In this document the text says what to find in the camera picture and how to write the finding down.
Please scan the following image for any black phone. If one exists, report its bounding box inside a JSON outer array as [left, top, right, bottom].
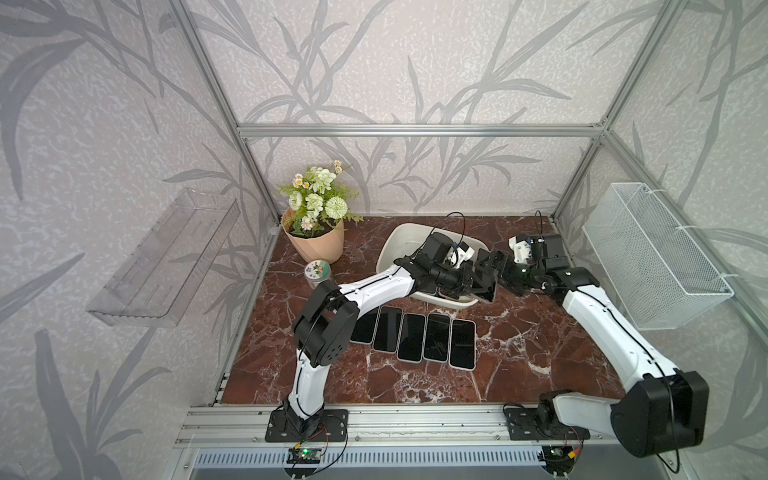
[[448, 319, 476, 371], [470, 257, 497, 303], [423, 313, 450, 363], [350, 307, 380, 345]]

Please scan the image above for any phone with pink case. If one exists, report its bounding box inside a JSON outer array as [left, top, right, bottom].
[[373, 306, 403, 353]]

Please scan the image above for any phone with light blue case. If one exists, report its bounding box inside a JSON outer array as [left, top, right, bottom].
[[397, 313, 426, 363]]

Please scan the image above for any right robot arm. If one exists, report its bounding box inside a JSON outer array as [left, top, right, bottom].
[[478, 234, 709, 458]]

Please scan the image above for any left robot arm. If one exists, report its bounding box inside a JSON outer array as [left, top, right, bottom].
[[282, 232, 494, 436]]

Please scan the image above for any white plastic storage box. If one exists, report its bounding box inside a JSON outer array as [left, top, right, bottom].
[[376, 223, 478, 310]]

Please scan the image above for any small patterned can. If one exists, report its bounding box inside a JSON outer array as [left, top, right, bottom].
[[304, 259, 332, 289]]

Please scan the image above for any potted artificial flower plant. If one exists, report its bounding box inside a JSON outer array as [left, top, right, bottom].
[[278, 160, 362, 264]]

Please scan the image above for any right circuit board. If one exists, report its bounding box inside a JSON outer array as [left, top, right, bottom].
[[539, 445, 582, 465]]

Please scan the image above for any left green circuit board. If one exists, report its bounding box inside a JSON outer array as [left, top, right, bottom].
[[286, 446, 326, 467]]

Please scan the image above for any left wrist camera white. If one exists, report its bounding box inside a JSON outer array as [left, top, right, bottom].
[[446, 241, 475, 268]]

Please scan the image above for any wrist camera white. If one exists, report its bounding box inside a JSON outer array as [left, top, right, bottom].
[[508, 236, 533, 265], [446, 241, 475, 268]]

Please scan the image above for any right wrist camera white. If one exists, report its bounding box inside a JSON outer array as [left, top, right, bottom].
[[508, 236, 533, 265]]

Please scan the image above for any white wire mesh basket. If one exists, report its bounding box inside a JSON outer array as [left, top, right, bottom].
[[583, 182, 734, 330]]

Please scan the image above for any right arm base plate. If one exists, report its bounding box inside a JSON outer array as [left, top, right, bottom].
[[502, 403, 579, 443]]

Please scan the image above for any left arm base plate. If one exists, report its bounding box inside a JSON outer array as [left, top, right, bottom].
[[265, 409, 349, 443]]

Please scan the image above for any aluminium frame rail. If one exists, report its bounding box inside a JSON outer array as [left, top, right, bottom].
[[237, 124, 602, 139]]

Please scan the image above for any clear plastic wall shelf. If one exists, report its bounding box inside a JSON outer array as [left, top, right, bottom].
[[86, 188, 240, 328]]

